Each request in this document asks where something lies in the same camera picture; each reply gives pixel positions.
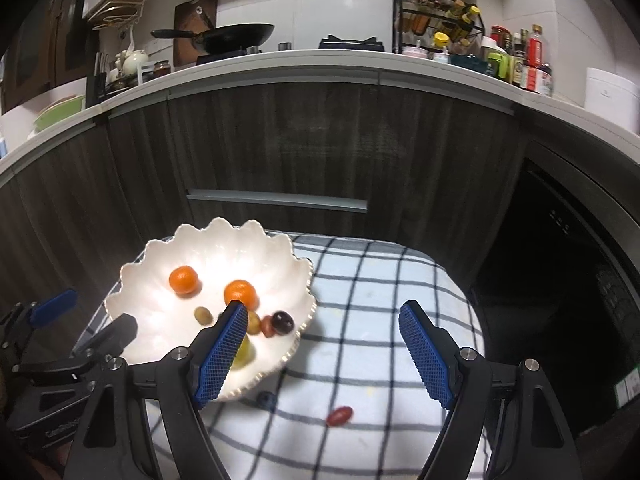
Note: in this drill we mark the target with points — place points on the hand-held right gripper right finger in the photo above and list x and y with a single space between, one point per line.
430 360

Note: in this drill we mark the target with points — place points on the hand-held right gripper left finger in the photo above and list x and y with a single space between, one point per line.
225 355

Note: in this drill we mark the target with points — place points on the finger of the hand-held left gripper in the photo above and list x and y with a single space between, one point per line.
52 305
117 332

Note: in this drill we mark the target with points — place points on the green round jujube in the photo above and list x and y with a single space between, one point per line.
245 352

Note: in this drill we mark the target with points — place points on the white scalloped bowl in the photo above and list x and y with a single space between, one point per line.
150 310

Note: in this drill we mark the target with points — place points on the small tan longan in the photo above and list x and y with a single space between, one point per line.
202 315
254 322

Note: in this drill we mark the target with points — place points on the red grape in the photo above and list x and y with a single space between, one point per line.
340 415
266 327

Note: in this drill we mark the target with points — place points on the orange mandarin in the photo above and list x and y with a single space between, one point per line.
183 280
241 293

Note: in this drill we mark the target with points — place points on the blueberry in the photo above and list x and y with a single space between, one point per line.
266 400

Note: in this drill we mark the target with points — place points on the white checked cloth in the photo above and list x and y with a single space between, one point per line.
360 310

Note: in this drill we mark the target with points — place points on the black built-in dishwasher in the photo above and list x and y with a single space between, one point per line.
550 285

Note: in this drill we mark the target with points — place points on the green dish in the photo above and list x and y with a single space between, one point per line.
60 112

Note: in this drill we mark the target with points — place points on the black knife block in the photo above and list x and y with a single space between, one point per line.
95 90

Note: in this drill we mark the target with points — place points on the dark wood-grain base cabinet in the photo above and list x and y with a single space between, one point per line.
300 135

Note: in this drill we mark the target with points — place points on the white teapot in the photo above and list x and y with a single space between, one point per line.
135 62

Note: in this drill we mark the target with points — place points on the small brown jar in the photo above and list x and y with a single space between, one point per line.
162 70

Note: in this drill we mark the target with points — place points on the dark wooden door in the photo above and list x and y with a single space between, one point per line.
65 35

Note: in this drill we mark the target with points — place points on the blue bowl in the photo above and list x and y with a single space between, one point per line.
467 63

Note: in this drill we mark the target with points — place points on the green plastic container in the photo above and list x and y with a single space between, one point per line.
497 63

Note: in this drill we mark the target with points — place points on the pink bowl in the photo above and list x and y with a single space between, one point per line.
415 52

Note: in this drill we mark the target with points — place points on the dark sauce bottle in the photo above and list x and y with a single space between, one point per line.
520 60

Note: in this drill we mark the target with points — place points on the yellow cap bottle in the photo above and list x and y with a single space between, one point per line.
441 44

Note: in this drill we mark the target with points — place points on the black wok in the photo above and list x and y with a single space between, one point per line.
235 37

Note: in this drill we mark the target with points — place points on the white canister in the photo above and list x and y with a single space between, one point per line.
610 97

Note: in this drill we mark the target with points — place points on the wooden cutting board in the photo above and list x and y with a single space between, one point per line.
187 15

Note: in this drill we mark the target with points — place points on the red label bottle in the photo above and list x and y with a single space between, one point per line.
536 52

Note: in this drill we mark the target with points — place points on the black gas stove burner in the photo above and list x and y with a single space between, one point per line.
350 43

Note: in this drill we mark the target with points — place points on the red lid jar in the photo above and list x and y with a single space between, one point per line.
498 35

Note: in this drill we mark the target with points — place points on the wall rack with boards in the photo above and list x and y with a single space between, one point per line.
117 2

